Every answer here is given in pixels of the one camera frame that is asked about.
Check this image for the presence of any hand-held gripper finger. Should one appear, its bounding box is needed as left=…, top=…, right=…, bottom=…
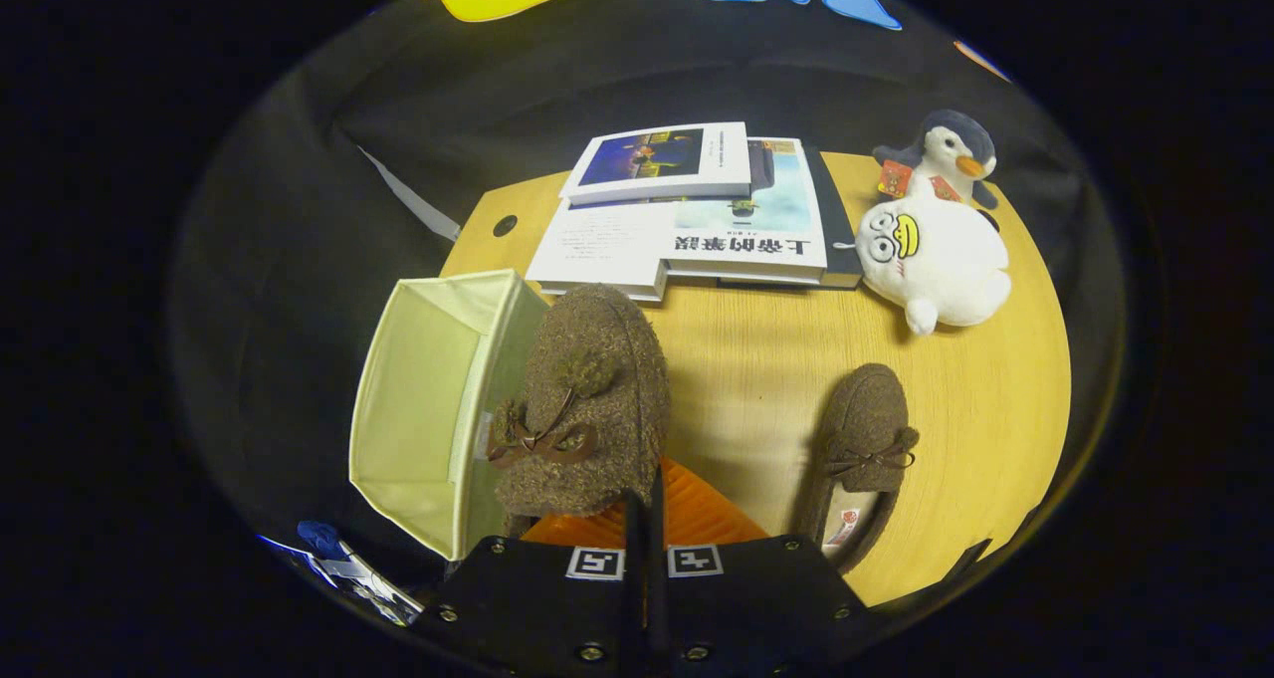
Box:
left=645, top=457, right=887, bottom=678
left=411, top=487, right=646, bottom=678

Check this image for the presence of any brown fuzzy shoe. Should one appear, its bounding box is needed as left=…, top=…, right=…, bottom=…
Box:
left=488, top=283, right=673, bottom=540
left=791, top=362, right=922, bottom=574

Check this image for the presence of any pale green fabric storage box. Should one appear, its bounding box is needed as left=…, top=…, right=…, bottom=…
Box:
left=348, top=268, right=550, bottom=563

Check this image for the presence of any white book with sky picture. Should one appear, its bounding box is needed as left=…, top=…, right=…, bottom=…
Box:
left=662, top=137, right=830, bottom=287

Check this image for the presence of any black notebook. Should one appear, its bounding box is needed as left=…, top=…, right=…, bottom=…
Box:
left=717, top=142, right=864, bottom=291

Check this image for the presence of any white seal plush toy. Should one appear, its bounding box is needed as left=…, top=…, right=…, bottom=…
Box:
left=854, top=195, right=1013, bottom=338

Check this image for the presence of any book with blue photo cover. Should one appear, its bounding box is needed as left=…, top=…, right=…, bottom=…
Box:
left=559, top=120, right=753, bottom=207

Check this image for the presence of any penguin plush toy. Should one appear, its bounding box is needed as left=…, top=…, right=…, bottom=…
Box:
left=873, top=109, right=999, bottom=211

